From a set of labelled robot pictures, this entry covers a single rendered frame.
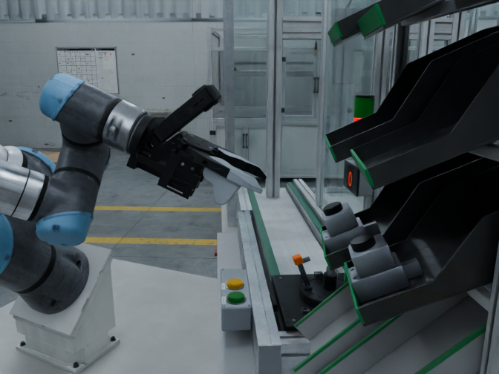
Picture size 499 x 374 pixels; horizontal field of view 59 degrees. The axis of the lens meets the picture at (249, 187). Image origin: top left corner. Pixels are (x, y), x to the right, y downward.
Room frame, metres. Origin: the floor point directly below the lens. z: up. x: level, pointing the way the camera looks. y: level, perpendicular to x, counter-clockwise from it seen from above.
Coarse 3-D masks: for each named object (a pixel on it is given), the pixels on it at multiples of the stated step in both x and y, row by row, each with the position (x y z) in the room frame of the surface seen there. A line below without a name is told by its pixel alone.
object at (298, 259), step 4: (296, 256) 0.93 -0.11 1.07; (300, 256) 0.92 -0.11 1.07; (308, 256) 0.94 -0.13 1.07; (296, 260) 0.92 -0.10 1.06; (300, 260) 0.92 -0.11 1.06; (304, 260) 0.92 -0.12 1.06; (308, 260) 0.92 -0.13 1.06; (296, 264) 0.92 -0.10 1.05; (300, 264) 0.92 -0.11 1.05; (300, 268) 0.92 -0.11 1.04; (300, 272) 0.92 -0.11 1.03; (304, 272) 0.92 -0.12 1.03; (304, 276) 0.92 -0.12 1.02; (304, 280) 0.92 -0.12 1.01; (308, 280) 0.92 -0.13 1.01; (304, 284) 0.92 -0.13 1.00; (308, 284) 0.92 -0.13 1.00
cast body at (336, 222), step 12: (336, 204) 0.65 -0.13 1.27; (348, 204) 0.66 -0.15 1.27; (324, 216) 0.65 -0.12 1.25; (336, 216) 0.64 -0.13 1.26; (348, 216) 0.63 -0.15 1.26; (336, 228) 0.63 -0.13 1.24; (348, 228) 0.63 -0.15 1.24; (360, 228) 0.63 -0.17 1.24; (372, 228) 0.65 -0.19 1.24; (324, 240) 0.64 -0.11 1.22; (336, 240) 0.63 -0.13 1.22; (348, 240) 0.63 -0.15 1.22
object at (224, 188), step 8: (216, 160) 0.64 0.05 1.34; (224, 160) 0.66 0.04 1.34; (208, 168) 0.65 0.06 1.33; (232, 168) 0.63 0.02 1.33; (208, 176) 0.65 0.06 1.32; (216, 176) 0.64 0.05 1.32; (232, 176) 0.62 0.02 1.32; (240, 176) 0.62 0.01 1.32; (248, 176) 0.63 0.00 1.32; (216, 184) 0.64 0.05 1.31; (224, 184) 0.64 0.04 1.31; (232, 184) 0.63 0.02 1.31; (240, 184) 0.62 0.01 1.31; (248, 184) 0.62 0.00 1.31; (256, 184) 0.63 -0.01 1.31; (216, 192) 0.64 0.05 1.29; (224, 192) 0.63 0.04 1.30; (232, 192) 0.63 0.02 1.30; (216, 200) 0.64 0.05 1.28; (224, 200) 0.63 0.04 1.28
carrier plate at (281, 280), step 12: (276, 276) 1.04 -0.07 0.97; (288, 276) 1.04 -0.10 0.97; (300, 276) 1.04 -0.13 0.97; (312, 276) 1.04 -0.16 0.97; (276, 288) 0.97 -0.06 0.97; (288, 288) 0.97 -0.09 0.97; (276, 300) 0.95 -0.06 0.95; (288, 300) 0.91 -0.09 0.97; (300, 300) 0.91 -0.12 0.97; (288, 312) 0.86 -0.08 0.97; (300, 312) 0.86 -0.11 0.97; (288, 324) 0.81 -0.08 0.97
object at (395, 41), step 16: (400, 32) 0.73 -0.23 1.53; (400, 48) 0.73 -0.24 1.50; (400, 64) 0.73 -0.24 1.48; (496, 272) 0.42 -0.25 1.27; (496, 288) 0.42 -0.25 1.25; (496, 304) 0.42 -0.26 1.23; (496, 320) 0.41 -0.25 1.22; (496, 336) 0.40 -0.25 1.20; (496, 352) 0.40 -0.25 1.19; (480, 368) 0.42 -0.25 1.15; (496, 368) 0.40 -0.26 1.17
